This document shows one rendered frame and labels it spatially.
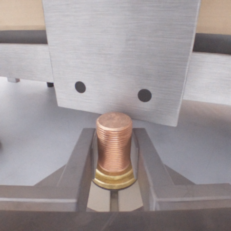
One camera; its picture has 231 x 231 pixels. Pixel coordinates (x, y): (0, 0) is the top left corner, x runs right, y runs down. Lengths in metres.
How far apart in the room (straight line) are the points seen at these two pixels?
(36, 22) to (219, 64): 0.25
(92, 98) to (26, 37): 0.20
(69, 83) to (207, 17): 0.16
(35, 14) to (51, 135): 0.21
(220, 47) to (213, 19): 0.03
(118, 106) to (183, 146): 0.21
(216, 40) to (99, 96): 0.15
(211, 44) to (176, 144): 0.18
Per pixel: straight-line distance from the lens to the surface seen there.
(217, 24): 0.23
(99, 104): 0.16
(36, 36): 0.31
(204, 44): 0.23
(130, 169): 0.16
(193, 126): 0.40
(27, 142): 0.35
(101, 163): 0.16
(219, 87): 0.20
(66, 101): 0.18
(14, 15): 0.34
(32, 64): 0.26
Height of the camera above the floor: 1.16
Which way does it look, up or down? 29 degrees up
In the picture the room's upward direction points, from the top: 179 degrees counter-clockwise
